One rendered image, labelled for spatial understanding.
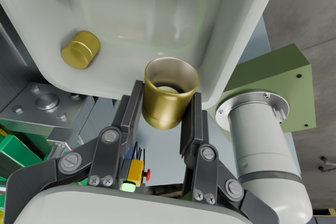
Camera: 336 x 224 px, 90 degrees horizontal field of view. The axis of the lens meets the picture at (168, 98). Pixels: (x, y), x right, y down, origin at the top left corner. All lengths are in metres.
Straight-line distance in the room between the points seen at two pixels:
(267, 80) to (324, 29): 1.11
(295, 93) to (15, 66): 0.55
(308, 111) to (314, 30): 0.99
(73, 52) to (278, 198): 0.39
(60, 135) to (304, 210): 0.39
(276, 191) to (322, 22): 1.26
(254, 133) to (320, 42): 1.23
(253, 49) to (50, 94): 0.45
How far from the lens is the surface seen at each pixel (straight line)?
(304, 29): 1.48
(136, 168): 0.64
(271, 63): 0.49
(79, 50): 0.25
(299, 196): 0.40
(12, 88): 0.31
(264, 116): 0.46
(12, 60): 0.31
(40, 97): 0.29
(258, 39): 0.49
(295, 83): 0.49
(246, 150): 0.42
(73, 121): 0.26
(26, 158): 0.37
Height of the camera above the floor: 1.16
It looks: 42 degrees down
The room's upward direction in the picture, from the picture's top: 172 degrees counter-clockwise
